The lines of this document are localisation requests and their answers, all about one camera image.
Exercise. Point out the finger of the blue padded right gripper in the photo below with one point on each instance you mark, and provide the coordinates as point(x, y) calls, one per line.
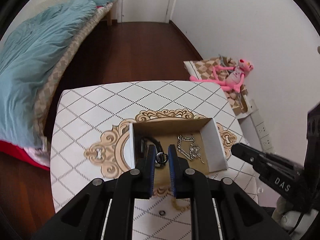
point(259, 160)

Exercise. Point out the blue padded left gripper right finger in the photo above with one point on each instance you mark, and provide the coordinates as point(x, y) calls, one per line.
point(173, 165)

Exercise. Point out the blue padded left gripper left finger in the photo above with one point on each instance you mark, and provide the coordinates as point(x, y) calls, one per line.
point(150, 168)

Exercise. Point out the white cardboard box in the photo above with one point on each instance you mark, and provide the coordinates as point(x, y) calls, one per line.
point(166, 131)

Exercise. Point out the white plastic bag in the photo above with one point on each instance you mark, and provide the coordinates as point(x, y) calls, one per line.
point(287, 218)

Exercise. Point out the white diamond pattern tablecloth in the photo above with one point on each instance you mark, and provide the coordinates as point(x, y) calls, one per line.
point(91, 131)

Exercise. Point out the pink panther plush toy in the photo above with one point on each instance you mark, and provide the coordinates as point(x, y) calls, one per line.
point(229, 78)

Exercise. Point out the brown checkered folded cloth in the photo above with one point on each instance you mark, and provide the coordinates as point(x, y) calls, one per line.
point(238, 101)

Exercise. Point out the red cloth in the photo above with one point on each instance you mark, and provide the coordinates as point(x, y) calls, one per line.
point(19, 154)

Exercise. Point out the white door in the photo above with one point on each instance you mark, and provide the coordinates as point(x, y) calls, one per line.
point(158, 11)

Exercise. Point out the beige checkered mattress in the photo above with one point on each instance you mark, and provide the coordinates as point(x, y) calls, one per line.
point(44, 96)

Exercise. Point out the teal blue duvet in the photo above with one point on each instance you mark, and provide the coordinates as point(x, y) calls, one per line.
point(28, 58)

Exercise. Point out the white wall power strip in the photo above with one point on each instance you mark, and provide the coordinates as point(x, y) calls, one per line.
point(260, 127)

